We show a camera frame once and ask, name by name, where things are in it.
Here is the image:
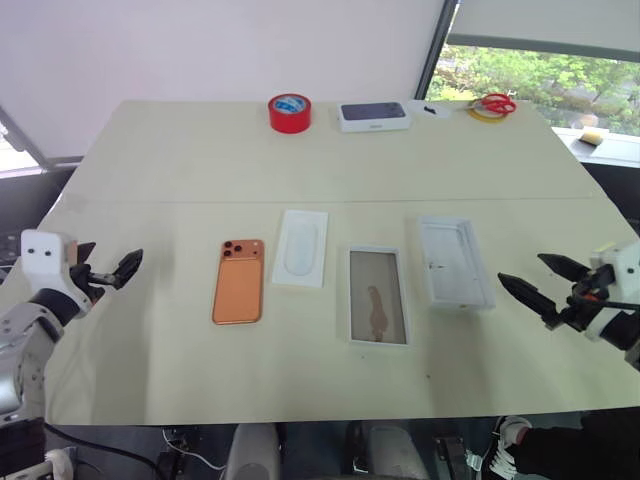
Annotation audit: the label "white card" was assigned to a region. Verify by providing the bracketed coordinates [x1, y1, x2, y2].
[406, 98, 454, 121]

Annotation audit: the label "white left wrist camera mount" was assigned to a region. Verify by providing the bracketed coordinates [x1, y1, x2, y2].
[20, 229, 77, 293]

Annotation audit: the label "orange smartphone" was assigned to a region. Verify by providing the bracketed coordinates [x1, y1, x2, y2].
[211, 238, 266, 327]

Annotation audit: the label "black floor cable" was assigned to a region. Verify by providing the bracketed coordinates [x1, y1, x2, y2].
[41, 421, 169, 474]

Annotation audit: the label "white box with brown inside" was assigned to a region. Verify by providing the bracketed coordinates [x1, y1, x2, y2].
[347, 244, 413, 348]

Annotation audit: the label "grey slanted metal bar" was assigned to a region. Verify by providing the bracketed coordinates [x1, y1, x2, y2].
[0, 103, 52, 174]

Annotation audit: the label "grey rounded robot leg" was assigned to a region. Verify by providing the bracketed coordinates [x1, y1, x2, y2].
[366, 423, 432, 480]
[223, 422, 282, 480]

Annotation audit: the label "white roller blind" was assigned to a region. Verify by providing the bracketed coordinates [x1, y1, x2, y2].
[446, 0, 640, 65]

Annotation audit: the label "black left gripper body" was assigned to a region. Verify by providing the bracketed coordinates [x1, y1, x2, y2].
[68, 261, 124, 307]

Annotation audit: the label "thin white cable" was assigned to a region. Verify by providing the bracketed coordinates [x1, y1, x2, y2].
[163, 432, 227, 472]

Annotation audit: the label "red-handled scissors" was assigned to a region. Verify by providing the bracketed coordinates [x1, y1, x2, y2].
[471, 92, 519, 118]

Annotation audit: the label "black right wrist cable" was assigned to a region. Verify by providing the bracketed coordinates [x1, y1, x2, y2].
[592, 297, 640, 314]

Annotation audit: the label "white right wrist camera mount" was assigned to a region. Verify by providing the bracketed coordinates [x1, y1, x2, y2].
[588, 239, 640, 282]

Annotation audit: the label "empty white box half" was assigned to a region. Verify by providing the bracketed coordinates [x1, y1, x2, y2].
[417, 215, 497, 313]

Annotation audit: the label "black and white sneaker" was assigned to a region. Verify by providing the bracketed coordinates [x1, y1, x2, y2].
[486, 414, 537, 477]

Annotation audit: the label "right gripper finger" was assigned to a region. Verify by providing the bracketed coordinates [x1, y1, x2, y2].
[497, 271, 558, 322]
[537, 252, 594, 283]

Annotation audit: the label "white phone tray insert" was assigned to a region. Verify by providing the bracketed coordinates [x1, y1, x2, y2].
[271, 209, 330, 290]

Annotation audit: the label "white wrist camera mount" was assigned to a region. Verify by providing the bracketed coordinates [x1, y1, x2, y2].
[20, 229, 77, 293]
[588, 239, 640, 282]

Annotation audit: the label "yellow sponge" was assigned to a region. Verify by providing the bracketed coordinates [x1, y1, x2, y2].
[576, 128, 609, 148]

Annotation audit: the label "yellow tape ring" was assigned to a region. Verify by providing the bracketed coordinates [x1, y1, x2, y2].
[467, 101, 507, 123]

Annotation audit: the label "white phone box purple print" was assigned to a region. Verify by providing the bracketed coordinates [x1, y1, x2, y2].
[334, 100, 415, 135]

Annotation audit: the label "red tape roll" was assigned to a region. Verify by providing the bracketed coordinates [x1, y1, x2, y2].
[266, 92, 314, 135]

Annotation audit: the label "dark window frame post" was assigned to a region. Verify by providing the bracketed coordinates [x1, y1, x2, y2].
[413, 0, 461, 102]

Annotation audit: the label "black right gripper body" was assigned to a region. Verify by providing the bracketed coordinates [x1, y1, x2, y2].
[544, 263, 617, 333]

